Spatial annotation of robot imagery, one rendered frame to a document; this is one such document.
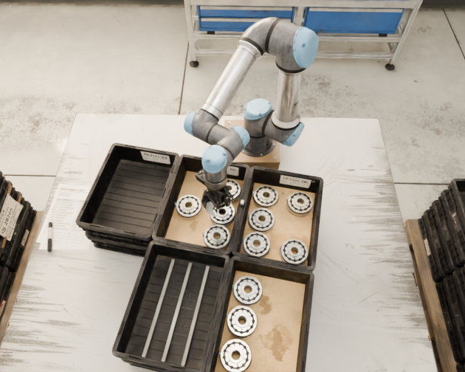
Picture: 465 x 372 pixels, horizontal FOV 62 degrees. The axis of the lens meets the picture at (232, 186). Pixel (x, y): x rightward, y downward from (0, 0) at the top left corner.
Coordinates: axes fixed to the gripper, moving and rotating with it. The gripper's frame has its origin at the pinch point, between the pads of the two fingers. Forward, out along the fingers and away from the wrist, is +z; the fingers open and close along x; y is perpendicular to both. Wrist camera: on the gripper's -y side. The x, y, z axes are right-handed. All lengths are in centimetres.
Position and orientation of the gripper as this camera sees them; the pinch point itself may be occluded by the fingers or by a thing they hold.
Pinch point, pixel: (215, 206)
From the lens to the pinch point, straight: 146.6
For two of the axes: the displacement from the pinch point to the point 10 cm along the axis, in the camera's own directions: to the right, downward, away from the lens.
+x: 8.1, -4.9, 3.1
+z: 0.0, 5.3, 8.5
